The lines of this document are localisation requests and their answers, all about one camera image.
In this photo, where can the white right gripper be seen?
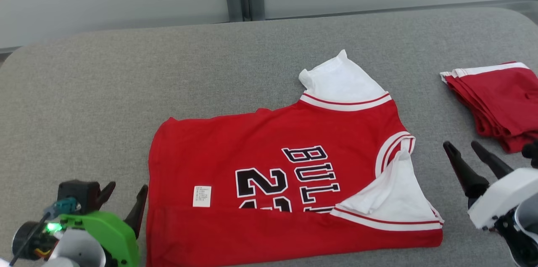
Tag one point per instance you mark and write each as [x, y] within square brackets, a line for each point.
[508, 195]

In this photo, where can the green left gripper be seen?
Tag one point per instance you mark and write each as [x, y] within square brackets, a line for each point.
[113, 237]

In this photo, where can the red white Bulls shorts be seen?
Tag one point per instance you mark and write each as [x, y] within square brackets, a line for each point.
[504, 99]

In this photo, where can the red white basketball jersey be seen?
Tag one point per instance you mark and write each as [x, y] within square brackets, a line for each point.
[252, 145]

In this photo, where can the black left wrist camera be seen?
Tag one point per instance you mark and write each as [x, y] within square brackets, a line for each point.
[77, 193]

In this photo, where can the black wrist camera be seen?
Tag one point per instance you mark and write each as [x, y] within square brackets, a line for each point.
[531, 153]
[77, 193]

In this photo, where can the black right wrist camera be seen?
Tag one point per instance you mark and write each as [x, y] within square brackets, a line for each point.
[531, 153]

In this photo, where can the grey partition base rail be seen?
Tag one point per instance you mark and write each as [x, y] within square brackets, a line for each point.
[399, 7]
[9, 49]

